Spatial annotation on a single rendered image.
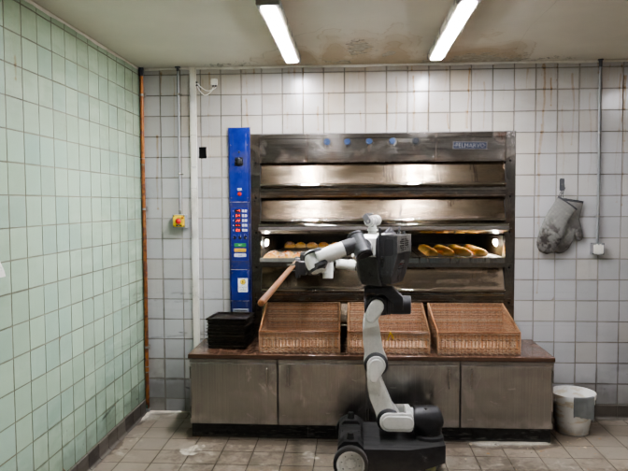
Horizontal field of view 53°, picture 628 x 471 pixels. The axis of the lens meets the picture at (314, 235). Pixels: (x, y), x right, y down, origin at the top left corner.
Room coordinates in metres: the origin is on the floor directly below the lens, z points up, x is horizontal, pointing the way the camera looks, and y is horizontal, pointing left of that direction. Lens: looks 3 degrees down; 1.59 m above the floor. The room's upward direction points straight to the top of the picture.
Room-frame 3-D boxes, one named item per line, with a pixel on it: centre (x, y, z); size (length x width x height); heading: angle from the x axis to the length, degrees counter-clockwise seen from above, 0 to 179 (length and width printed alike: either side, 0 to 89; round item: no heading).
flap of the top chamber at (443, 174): (4.64, -0.50, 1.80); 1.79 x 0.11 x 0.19; 86
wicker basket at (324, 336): (4.40, 0.09, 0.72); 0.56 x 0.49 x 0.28; 87
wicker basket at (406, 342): (4.37, -0.51, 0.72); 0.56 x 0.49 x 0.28; 86
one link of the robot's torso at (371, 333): (3.77, -0.37, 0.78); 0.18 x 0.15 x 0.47; 176
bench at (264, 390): (4.36, -0.37, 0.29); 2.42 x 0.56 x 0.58; 86
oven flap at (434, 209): (4.64, -0.50, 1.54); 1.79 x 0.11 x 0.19; 86
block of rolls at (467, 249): (5.04, -1.11, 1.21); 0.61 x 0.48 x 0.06; 176
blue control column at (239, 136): (5.63, 0.49, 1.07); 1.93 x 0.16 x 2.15; 176
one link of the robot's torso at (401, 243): (3.75, -0.41, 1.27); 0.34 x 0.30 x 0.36; 148
